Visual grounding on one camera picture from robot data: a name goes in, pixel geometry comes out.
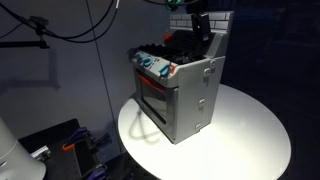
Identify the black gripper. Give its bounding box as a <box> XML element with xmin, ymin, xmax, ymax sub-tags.
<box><xmin>185</xmin><ymin>0</ymin><xmax>212</xmax><ymax>42</ymax></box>

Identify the purple clamp orange tip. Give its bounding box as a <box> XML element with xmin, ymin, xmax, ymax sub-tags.
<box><xmin>61</xmin><ymin>126</ymin><xmax>92</xmax><ymax>152</ymax></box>

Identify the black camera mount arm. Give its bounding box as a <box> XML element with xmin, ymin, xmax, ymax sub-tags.
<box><xmin>0</xmin><ymin>3</ymin><xmax>57</xmax><ymax>50</ymax></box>

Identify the black cable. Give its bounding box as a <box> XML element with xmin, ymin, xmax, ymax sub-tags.
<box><xmin>49</xmin><ymin>0</ymin><xmax>120</xmax><ymax>44</ymax></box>
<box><xmin>46</xmin><ymin>0</ymin><xmax>116</xmax><ymax>40</ymax></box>

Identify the blue stove knob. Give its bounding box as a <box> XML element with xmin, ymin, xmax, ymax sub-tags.
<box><xmin>142</xmin><ymin>56</ymin><xmax>155</xmax><ymax>70</ymax></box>
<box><xmin>157</xmin><ymin>63</ymin><xmax>173</xmax><ymax>79</ymax></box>
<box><xmin>135</xmin><ymin>52</ymin><xmax>146</xmax><ymax>64</ymax></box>

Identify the grey toy stove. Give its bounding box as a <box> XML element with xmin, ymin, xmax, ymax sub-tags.
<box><xmin>127</xmin><ymin>10</ymin><xmax>235</xmax><ymax>145</ymax></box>

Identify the purple spring clamp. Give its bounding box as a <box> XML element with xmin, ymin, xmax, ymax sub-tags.
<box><xmin>81</xmin><ymin>163</ymin><xmax>108</xmax><ymax>180</ymax></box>

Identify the black stove burner grate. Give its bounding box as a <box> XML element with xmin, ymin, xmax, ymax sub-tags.
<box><xmin>138</xmin><ymin>29</ymin><xmax>209</xmax><ymax>66</ymax></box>

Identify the dark spring clamp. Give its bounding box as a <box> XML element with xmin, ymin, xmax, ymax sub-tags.
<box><xmin>89</xmin><ymin>132</ymin><xmax>113</xmax><ymax>148</ymax></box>

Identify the small silver metal bracket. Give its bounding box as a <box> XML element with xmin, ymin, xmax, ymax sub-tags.
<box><xmin>30</xmin><ymin>145</ymin><xmax>52</xmax><ymax>162</ymax></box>

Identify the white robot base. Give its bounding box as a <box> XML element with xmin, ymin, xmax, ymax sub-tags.
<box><xmin>0</xmin><ymin>116</ymin><xmax>47</xmax><ymax>180</ymax></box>

